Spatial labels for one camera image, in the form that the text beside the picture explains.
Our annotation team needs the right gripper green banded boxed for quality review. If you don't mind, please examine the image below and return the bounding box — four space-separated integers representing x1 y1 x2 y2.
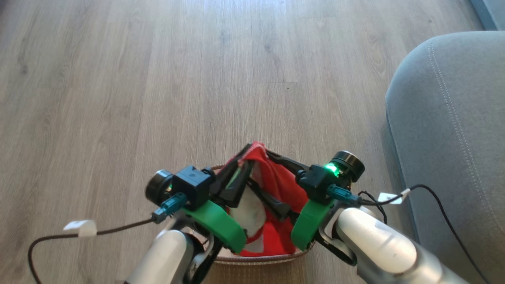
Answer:
246 149 337 252

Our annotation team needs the left gripper green banded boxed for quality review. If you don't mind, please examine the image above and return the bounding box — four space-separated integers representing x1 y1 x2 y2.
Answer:
181 150 254 254

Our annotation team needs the red and white clothing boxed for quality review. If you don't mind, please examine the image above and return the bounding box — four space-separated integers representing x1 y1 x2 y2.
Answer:
226 141 310 257

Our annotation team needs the cream plastic laundry basket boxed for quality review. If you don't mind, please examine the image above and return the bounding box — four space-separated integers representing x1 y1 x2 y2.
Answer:
208 164 317 265

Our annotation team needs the grey sofa with yellow back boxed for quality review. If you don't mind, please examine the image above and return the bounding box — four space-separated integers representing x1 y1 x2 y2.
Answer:
385 0 505 284

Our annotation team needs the left black cable white tag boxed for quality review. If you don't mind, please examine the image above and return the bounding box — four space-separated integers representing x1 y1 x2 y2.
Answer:
28 192 188 284

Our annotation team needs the black cable white tag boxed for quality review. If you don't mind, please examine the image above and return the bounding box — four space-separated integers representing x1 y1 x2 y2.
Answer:
28 192 188 284
327 184 492 284

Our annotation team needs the right black cable white tag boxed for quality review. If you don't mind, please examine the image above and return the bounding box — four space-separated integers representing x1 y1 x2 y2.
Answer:
327 184 492 284

